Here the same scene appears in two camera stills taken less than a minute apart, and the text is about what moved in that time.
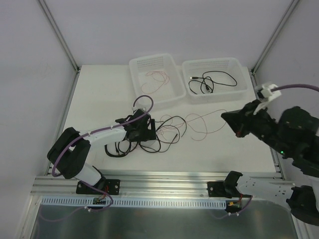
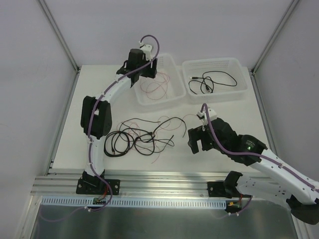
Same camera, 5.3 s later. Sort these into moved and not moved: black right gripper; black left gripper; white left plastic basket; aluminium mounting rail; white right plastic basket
Moved: black left gripper; black right gripper
Not moved: aluminium mounting rail; white left plastic basket; white right plastic basket
